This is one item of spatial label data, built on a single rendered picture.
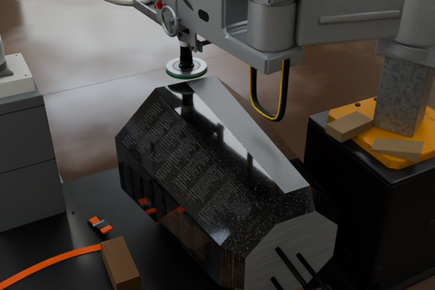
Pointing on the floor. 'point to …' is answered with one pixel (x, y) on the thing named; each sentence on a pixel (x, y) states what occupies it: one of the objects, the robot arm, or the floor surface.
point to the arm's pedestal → (27, 162)
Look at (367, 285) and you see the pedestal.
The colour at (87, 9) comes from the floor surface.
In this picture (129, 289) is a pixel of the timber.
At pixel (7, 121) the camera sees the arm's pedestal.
